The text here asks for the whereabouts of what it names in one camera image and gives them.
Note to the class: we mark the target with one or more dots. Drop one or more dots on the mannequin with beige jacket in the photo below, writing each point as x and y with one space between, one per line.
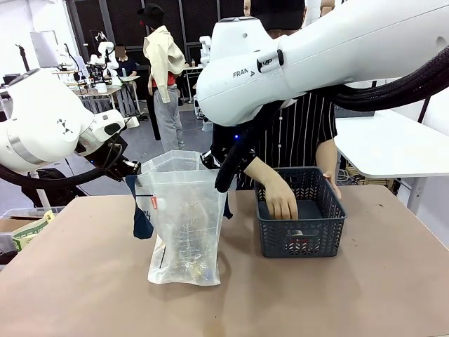
163 56

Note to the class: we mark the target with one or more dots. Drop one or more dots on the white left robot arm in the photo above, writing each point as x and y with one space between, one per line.
42 119

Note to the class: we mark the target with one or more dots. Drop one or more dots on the dark grey plastic basket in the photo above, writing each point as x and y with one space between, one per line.
301 242
350 112

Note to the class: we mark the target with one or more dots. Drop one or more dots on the small white background robot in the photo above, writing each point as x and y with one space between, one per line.
205 51

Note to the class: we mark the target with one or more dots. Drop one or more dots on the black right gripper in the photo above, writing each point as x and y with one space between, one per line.
226 140

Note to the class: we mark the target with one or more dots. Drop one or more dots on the black backpack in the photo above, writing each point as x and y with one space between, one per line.
61 197

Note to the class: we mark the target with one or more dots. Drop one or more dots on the brown cardboard box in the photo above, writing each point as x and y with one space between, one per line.
14 224

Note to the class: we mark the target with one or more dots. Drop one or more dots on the person's right hand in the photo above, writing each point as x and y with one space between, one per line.
282 201

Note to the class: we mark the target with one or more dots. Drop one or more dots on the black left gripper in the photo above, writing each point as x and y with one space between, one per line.
112 161

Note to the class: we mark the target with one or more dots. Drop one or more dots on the seated background person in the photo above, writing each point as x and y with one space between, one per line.
125 63

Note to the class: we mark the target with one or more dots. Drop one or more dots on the white translucent shopping bag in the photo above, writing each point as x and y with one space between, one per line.
182 210

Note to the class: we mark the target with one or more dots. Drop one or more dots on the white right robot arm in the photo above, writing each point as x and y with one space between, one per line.
315 52

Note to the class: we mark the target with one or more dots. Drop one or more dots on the white table with leg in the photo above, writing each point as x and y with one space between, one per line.
43 200

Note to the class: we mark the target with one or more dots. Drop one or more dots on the white panel board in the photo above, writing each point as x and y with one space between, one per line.
43 49

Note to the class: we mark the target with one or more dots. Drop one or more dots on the person's left hand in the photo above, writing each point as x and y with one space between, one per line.
333 184

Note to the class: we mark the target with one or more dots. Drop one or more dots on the wooden background table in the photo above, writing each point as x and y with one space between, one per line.
100 92

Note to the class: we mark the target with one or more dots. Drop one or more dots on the white side table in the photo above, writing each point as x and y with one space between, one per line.
386 151

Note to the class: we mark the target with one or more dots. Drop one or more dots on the white storage bin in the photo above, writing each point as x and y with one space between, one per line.
21 211

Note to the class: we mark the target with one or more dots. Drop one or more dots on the green and white carton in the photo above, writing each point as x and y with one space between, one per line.
28 233

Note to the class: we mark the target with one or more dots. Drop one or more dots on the red and white packaged item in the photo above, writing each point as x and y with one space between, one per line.
300 238

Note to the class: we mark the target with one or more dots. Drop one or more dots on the person's left forearm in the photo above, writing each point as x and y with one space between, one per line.
327 156

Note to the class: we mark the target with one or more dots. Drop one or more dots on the black tripod stand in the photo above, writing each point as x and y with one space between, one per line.
21 52

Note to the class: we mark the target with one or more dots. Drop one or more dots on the person's right forearm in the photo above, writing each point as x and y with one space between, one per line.
261 170

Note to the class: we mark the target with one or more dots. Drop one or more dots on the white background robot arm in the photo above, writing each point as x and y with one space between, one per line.
105 59

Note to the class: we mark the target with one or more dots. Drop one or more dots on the person in striped shirt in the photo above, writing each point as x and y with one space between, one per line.
298 133

